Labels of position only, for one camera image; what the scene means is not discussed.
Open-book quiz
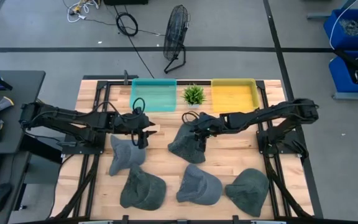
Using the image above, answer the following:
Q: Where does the black desk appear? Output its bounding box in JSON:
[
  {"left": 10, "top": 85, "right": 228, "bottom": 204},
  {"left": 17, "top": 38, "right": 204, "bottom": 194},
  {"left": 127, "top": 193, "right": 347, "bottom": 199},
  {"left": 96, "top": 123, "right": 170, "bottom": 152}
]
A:
[{"left": 0, "top": 70, "right": 46, "bottom": 224}]

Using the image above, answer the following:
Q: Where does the black metal table frame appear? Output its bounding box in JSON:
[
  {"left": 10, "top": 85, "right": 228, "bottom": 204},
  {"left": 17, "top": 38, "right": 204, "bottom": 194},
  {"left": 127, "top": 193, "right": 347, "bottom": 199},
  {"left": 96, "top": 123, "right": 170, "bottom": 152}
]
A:
[{"left": 53, "top": 79, "right": 316, "bottom": 224}]

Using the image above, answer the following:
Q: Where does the small green potted plant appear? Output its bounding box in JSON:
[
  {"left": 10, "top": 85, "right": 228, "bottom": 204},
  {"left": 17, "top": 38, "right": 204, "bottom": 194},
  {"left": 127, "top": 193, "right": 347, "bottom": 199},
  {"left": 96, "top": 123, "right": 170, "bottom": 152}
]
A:
[{"left": 181, "top": 83, "right": 207, "bottom": 109}]

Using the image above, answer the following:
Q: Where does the blue storage bin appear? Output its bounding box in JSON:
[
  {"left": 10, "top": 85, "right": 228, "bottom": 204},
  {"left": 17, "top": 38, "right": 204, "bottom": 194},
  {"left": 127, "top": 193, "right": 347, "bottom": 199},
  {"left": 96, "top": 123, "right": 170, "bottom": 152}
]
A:
[
  {"left": 323, "top": 8, "right": 358, "bottom": 50},
  {"left": 328, "top": 51, "right": 358, "bottom": 93}
]

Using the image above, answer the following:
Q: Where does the yellow plastic bin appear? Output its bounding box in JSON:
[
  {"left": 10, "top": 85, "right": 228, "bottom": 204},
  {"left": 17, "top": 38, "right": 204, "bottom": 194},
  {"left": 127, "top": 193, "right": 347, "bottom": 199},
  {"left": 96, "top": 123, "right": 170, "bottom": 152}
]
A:
[{"left": 210, "top": 78, "right": 260, "bottom": 113}]

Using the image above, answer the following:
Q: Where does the dark green baseball cap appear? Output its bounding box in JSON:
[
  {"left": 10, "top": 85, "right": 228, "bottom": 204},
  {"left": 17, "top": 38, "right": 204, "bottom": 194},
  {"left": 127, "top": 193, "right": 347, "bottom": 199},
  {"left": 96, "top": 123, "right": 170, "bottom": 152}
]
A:
[
  {"left": 224, "top": 168, "right": 270, "bottom": 218},
  {"left": 167, "top": 123, "right": 207, "bottom": 164},
  {"left": 119, "top": 164, "right": 167, "bottom": 212}
]

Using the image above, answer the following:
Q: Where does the black floor fan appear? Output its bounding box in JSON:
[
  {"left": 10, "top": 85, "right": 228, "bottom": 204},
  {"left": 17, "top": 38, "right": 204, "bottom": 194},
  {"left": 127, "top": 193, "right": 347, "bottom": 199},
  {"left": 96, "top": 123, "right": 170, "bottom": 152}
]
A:
[{"left": 162, "top": 4, "right": 190, "bottom": 75}]

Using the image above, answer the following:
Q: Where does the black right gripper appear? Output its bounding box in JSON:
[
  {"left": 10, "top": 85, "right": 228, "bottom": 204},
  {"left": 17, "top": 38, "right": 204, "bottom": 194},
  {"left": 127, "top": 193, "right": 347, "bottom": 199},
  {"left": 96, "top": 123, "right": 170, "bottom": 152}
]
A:
[{"left": 183, "top": 112, "right": 227, "bottom": 153}]

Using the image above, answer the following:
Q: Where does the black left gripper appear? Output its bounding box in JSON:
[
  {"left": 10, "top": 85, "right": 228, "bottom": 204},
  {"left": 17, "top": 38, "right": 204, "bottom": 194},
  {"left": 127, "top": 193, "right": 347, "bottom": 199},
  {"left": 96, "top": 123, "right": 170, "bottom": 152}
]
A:
[{"left": 113, "top": 107, "right": 158, "bottom": 149}]

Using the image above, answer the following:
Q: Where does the coiled black cable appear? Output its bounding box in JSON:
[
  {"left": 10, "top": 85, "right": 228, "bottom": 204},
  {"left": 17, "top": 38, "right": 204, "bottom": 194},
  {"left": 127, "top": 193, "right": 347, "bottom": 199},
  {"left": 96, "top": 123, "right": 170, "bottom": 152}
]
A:
[{"left": 115, "top": 11, "right": 139, "bottom": 37}]

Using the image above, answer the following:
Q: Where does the white cable bundle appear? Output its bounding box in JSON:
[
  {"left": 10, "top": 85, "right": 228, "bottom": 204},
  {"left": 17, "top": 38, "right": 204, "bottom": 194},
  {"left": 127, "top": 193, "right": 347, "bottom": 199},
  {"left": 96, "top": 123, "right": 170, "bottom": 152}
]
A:
[{"left": 66, "top": 0, "right": 101, "bottom": 23}]

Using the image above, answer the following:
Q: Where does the long black floor cable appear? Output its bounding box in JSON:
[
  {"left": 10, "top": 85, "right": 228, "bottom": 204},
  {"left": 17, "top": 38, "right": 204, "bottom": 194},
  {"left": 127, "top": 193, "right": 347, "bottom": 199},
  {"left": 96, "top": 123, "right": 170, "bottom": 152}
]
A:
[{"left": 112, "top": 4, "right": 155, "bottom": 79}]

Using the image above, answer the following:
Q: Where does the teal plastic bin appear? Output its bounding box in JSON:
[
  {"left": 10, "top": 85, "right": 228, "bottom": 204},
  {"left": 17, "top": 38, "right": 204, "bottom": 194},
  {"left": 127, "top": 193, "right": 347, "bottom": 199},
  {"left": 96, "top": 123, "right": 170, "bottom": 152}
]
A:
[{"left": 129, "top": 78, "right": 178, "bottom": 113}]

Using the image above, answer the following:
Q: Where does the gray-blue baseball cap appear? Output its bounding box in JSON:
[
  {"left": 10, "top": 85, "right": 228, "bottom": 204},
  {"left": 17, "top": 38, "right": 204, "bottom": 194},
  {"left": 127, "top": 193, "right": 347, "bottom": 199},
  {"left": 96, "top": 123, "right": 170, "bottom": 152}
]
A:
[
  {"left": 109, "top": 134, "right": 147, "bottom": 177},
  {"left": 176, "top": 164, "right": 223, "bottom": 206}
]

